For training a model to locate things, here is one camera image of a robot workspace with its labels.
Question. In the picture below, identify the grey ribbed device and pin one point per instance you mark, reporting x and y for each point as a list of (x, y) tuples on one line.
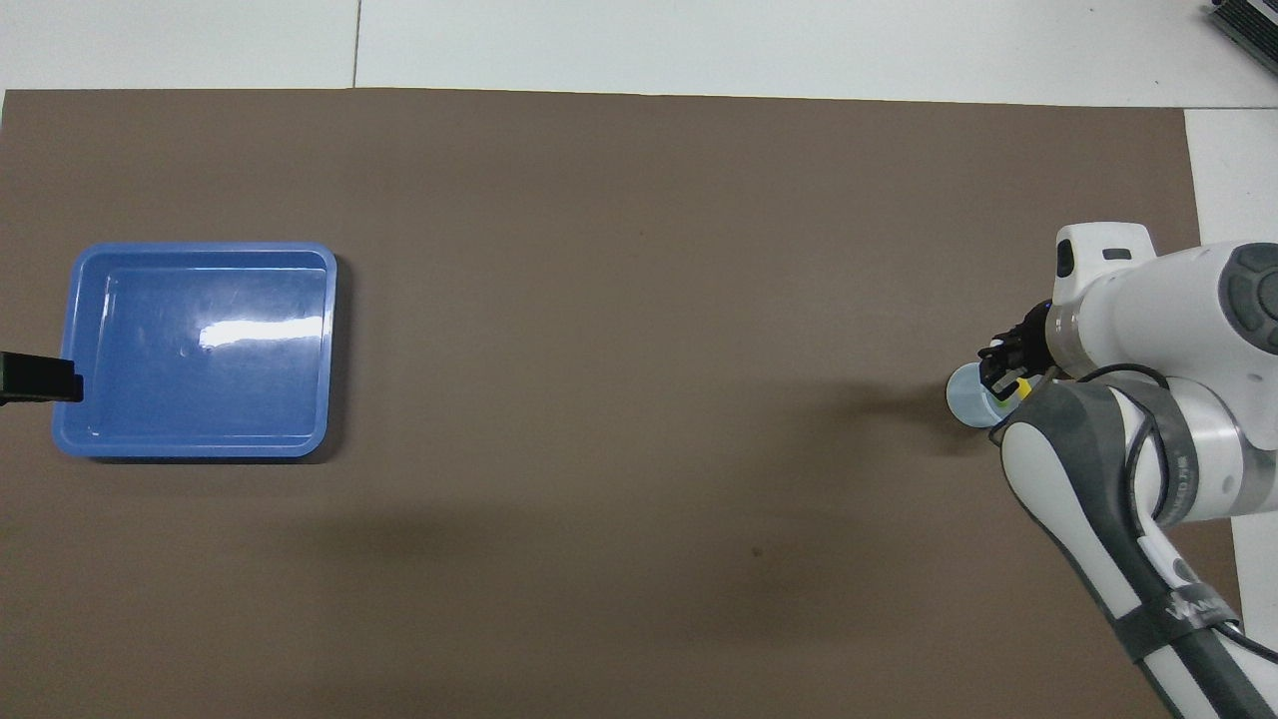
[(1253, 20)]

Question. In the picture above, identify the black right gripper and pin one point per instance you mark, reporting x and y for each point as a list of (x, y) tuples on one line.
[(1028, 345)]

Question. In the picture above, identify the blue plastic tray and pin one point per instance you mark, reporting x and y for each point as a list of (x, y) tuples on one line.
[(200, 399)]

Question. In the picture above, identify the translucent pale blue cup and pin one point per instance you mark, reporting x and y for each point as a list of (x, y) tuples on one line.
[(966, 399)]

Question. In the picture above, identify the brown table mat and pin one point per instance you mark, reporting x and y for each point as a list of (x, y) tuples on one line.
[(599, 300)]

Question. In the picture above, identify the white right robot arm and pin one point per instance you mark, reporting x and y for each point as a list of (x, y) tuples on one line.
[(1148, 310)]

